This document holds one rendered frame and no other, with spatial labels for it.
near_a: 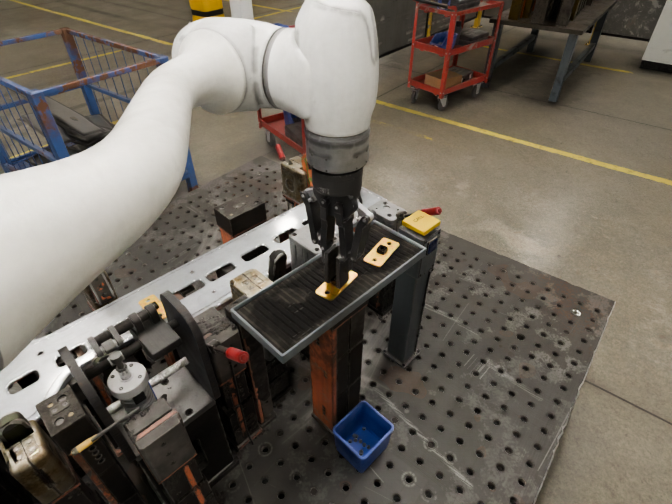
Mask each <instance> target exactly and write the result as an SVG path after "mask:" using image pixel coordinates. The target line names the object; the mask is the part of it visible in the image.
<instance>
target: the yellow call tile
mask: <svg viewBox="0 0 672 504"><path fill-rule="evenodd" d="M440 222H441V221H440V220H438V219H436V218H434V217H432V216H430V215H428V214H426V213H424V212H422V211H420V210H418V211H416V212H415V213H413V214H412V215H410V216H409V217H407V218H406V219H404V220H403V221H402V225H404V226H406V227H407V228H409V229H411V230H413V231H415V232H417V233H419V234H421V235H423V236H425V235H426V234H428V233H429V232H430V231H432V230H433V229H435V228H436V227H437V226H439V225H440Z"/></svg>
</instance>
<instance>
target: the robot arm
mask: <svg viewBox="0 0 672 504"><path fill-rule="evenodd" d="M378 80H379V52H378V37H377V29H376V22H375V17H374V12H373V9H372V7H371V6H370V4H369V3H367V2H366V1H365V0H305V2H304V3H303V5H302V7H301V9H300V11H299V13H298V16H297V18H296V22H295V28H285V27H280V26H276V25H273V24H270V23H267V22H262V21H256V20H249V19H241V18H230V17H209V18H203V19H200V20H197V21H194V22H192V23H190V24H188V25H186V26H185V27H184V28H183V29H182V30H181V31H180V32H179V33H178V34H177V36H176V38H175V40H174V43H173V47H172V60H170V61H168V62H166V63H164V64H163V65H161V66H159V67H158V68H157V69H155V70H154V71H153V72H152V73H150V75H149V76H148V77H147V78H146V79H145V80H144V82H143V83H142V84H141V86H140V87H139V89H138V91H137V92H136V94H135V95H134V97H133V99H132V100H131V102H130V103H129V105H128V106H127V108H126V110H125V111H124V113H123V114H122V116H121V118H120V119H119V121H118V122H117V124H116V125H115V127H114V128H113V130H112V131H111V132H110V133H109V134H108V135H107V136H106V137H105V138H104V139H103V140H102V141H100V142H99V143H97V144H96V145H94V146H92V147H91V148H89V149H87V150H85V151H83V152H80V153H78V154H75V155H73V156H70V157H67V158H64V159H61V160H58V161H54V162H51V163H47V164H43V165H39V166H35V167H31V168H27V169H23V170H19V171H14V172H10V173H5V174H1V175H0V372H1V371H2V370H3V369H4V368H6V367H7V366H8V365H9V364H10V363H11V362H12V361H13V360H14V359H15V358H16V357H17V356H18V355H19V354H20V353H21V352H22V351H23V350H24V349H25V348H26V347H27V346H28V344H29V343H30V342H31V341H32V340H33V339H34V338H35V337H36V336H37V335H38V334H39V333H40V332H41V331H42V330H43V329H44V328H45V327H46V326H47V325H48V324H49V323H50V322H51V321H52V320H53V319H54V318H55V317H56V316H57V315H58V314H59V313H60V312H61V311H62V310H63V309H64V308H65V307H66V306H67V305H68V304H69V303H70V302H71V301H72V300H73V299H74V298H75V297H76V296H78V295H79V294H80V293H81V292H82V291H83V290H84V289H85V288H86V287H87V286H88V285H89V284H90V283H91V282H92V281H93V280H94V279H95V278H96V277H97V276H98V275H100V274H101V273H102V272H103V271H104V270H105V269H106V268H107V267H108V266H109V265H110V264H112V263H113V262H114V261H115V260H116V259H117V258H118V257H119V256H120V255H121V254H122V253H124V252H125V251H126V250H127V249H128V248H129V247H130V246H131V245H132V244H133V243H134V242H135V241H136V240H137V239H138V238H139V237H140V236H141V235H143V234H144V232H145V231H146V230H147V229H148V228H149V227H150V226H151V225H152V224H153V223H154V222H155V221H156V220H157V218H158V217H159V216H160V215H161V214H162V212H163V211H164V210H165V208H166V207H167V206H168V204H169V203H170V201H171V200H172V198H173V196H174V195H175V193H176V191H177V189H178V187H179V185H180V183H181V180H182V177H183V174H184V171H185V167H186V163H187V156H188V147H189V137H190V127H191V117H192V109H193V108H196V107H198V106H200V107H201V108H203V109H204V110H206V111H208V112H210V113H213V114H218V115H223V114H227V113H234V112H245V111H258V110H259V109H260V108H276V109H281V110H284V111H287V112H289V113H291V114H293V115H295V116H297V117H299V118H301V119H304V124H305V127H304V133H305V141H306V159H307V162H308V163H309V165H311V166H312V184H313V186H310V187H308V188H307V189H305V190H304V191H303V192H301V193H300V196H301V198H302V200H303V202H304V204H305V208H306V213H307V219H308V224H309V230H310V235H311V240H312V243H313V244H318V245H319V246H320V249H321V250H322V261H323V263H325V282H326V283H330V282H331V279H332V278H333V277H334V276H335V275H336V288H338V289H340V288H342V287H343V286H344V285H345V284H346V283H347V282H348V281H349V271H351V269H352V263H353V262H355V261H356V260H357V259H358V258H359V257H360V256H361V255H363V253H364V249H365V245H366V241H367V236H368V232H369V228H370V224H371V221H372V220H373V219H374V218H375V216H376V211H375V210H370V211H369V210H368V209H366V208H365V207H364V206H363V205H362V204H363V200H362V197H361V194H360V191H361V187H362V177H363V166H364V165H365V164H366V163H367V161H368V153H369V135H370V121H371V116H372V113H373V110H374V108H375V105H376V99H377V92H378ZM356 211H357V213H358V216H357V219H356V220H357V222H358V223H357V225H356V229H355V234H354V235H353V219H354V213H355V212H356ZM335 223H336V225H337V226H338V231H339V244H340V255H339V256H338V245H337V244H334V243H335V242H336V241H335V240H334V234H335ZM317 232H318V234H317ZM332 244H334V245H332Z"/></svg>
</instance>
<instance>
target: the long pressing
mask: <svg viewBox="0 0 672 504"><path fill-rule="evenodd" d="M360 194H361V197H362V200H363V204H362V205H363V206H364V207H365V208H366V209H368V207H370V206H371V205H373V204H375V203H376V202H378V201H380V200H382V199H384V200H387V199H385V198H384V197H382V196H380V195H378V194H376V193H374V192H372V191H370V190H368V189H366V188H364V187H361V191H360ZM387 201H388V200H387ZM307 220H308V219H307V213H306V208H305V204H304V202H303V203H301V204H299V205H297V206H296V207H294V208H292V209H290V210H288V211H286V212H284V213H282V214H280V215H278V216H276V217H274V218H272V219H270V220H269V221H267V222H265V223H263V224H261V225H259V226H257V227H255V228H253V229H251V230H249V231H247V232H245V233H244V234H242V235H240V236H238V237H236V238H234V239H232V240H230V241H228V242H226V243H224V244H222V245H220V246H219V247H217V248H215V249H213V250H211V251H209V252H207V253H205V254H203V255H201V256H199V257H197V258H195V259H193V260H192V261H190V262H188V263H186V264H184V265H182V266H180V267H178V268H176V269H174V270H172V271H170V272H168V273H167V274H165V275H163V276H161V277H159V278H157V279H155V280H153V281H151V282H149V283H147V284H145V285H143V286H141V287H140V288H138V289H136V290H134V291H132V292H130V293H128V294H126V295H124V296H122V297H120V298H118V299H116V300H115V301H113V302H111V303H109V304H107V305H105V306H103V307H101V308H99V309H97V310H95V311H93V312H91V313H90V314H88V315H86V316H84V317H82V318H80V319H78V320H76V321H74V322H72V323H70V324H68V325H66V326H64V327H63V328H61V329H59V330H57V331H55V332H53V333H51V334H49V335H47V336H45V337H42V338H39V339H35V340H32V341H31V342H30V343H29V344H28V346H27V347H26V348H25V349H24V350H23V351H22V352H21V353H20V354H19V355H18V356H17V357H16V358H15V359H14V360H13V361H12V362H11V363H10V364H9V365H8V366H7V367H6V368H4V369H3V370H2V371H1V372H0V416H2V415H3V414H6V413H8V412H11V411H19V412H20V413H21V414H22V415H23V416H24V417H25V418H26V419H27V420H28V421H29V420H35V421H36V422H37V423H38V424H39V425H41V424H42V423H43V421H42V419H41V417H40V415H39V413H38V411H37V409H36V407H35V405H36V404H38V403H40V402H41V401H43V400H45V399H46V398H48V397H50V396H52V395H53V394H55V393H57V392H58V391H60V390H62V389H63V388H65V387H66V385H67V384H68V383H69V381H70V380H71V379H72V378H74V377H73V376H72V374H71V372H70V371H69V369H68V368H67V366H66V365H65V366H63V367H59V366H58V365H57V363H56V360H57V359H58V358H59V357H61V356H60V355H59V353H58V351H57V350H58V349H60V348H62V347H64V346H67V348H68V349H69V351H72V350H74V349H75V348H77V347H79V346H85V347H86V349H87V353H86V354H84V355H83V356H81V357H79V358H77V359H75V360H76V361H77V363H78V365H79V366H80V368H81V369H82V371H85V370H87V369H88V368H90V367H92V366H93V364H92V359H93V357H94V356H95V355H94V354H93V350H92V349H91V350H90V349H89V348H88V346H87V344H86V343H87V341H88V340H87V338H88V337H90V336H93V337H95V336H97V335H98V334H100V333H102V332H104V331H106V330H108V329H107V327H108V326H110V325H113V326H115V325H116V324H118V323H120V322H122V321H124V320H126V319H127V318H128V317H127V316H128V315H129V314H131V313H133V312H136V313H138V312H140V311H142V310H143V309H142V307H141V306H140V305H139V303H138V302H139V301H140V300H142V299H144V298H146V297H148V296H150V295H152V294H154V295H155V296H156V297H157V298H158V299H159V300H160V301H161V299H160V294H161V293H163V292H165V291H167V290H169V291H170V292H172V293H173V294H175V293H177V292H179V291H180V290H182V289H184V288H186V287H188V286H189V285H191V284H193V283H195V282H197V281H201V282H202V283H204V284H205V286H204V287H203V288H201V289H199V290H197V291H196V292H194V293H192V294H190V295H189V296H187V297H185V298H183V299H181V300H180V301H181V303H182V304H183V305H184V306H185V307H186V308H187V309H188V310H189V312H190V313H191V315H192V316H193V318H194V317H195V316H197V315H199V314H200V313H202V312H204V311H205V310H207V309H209V308H210V307H214V308H215V309H216V310H217V311H219V310H221V309H222V308H224V307H225V306H227V305H228V304H230V303H232V302H233V298H232V293H231V288H230V284H229V283H230V280H231V279H233V278H235V277H237V276H238V275H240V274H242V273H244V272H245V271H247V270H249V269H257V270H258V271H260V272H261V273H262V274H263V275H265V276H266V277H267V278H268V261H269V255H270V254H271V253H272V252H273V251H274V250H275V249H277V248H280V249H282V250H283V251H284V252H285V253H286V254H287V265H286V269H287V268H289V267H291V256H290V244H289V239H287V240H286V241H284V242H282V243H276V242H275V241H274V240H273V239H274V238H276V237H278V236H280V235H282V234H283V233H285V232H287V231H289V230H291V229H294V230H298V229H300V228H302V227H303V226H304V225H303V224H302V223H303V222H305V221H307ZM260 246H265V247H266V248H268V249H269V250H268V251H266V252H264V253H263V254H261V255H259V256H257V257H256V258H254V259H252V260H250V261H244V260H243V259H242V256H244V255H245V254H247V253H249V252H251V251H253V250H255V249H256V248H258V247H260ZM228 264H232V265H233V266H234V267H235V269H234V270H233V271H231V272H229V273H227V274H226V275H224V276H222V277H220V278H219V279H217V280H215V281H209V280H208V279H207V278H206V277H207V276H208V275H209V274H211V273H213V272H215V271H217V270H218V269H220V268H222V267H224V266H226V265H228ZM192 271H193V272H194V273H191V272H192ZM213 291H215V293H212V292H213ZM121 335H122V336H123V338H124V344H123V345H121V346H118V344H117V345H116V346H117V349H116V350H114V351H119V350H121V349H122V348H124V347H126V346H128V345H129V344H131V343H133V342H136V340H135V339H134V338H133V336H132V335H131V333H130V331H127V332H125V333H123V334H121ZM40 352H44V353H43V354H42V355H38V354H39V353H40ZM33 372H36V373H37V374H38V376H39V379H38V381H36V382H35V383H33V384H31V385H30V386H28V387H26V388H24V389H23V390H21V391H19V392H17V393H15V394H10V393H9V390H8V387H9V386H10V385H11V384H12V383H14V382H16V381H18V380H19V379H21V378H23V377H25V376H27V375H28V374H30V373H33Z"/></svg>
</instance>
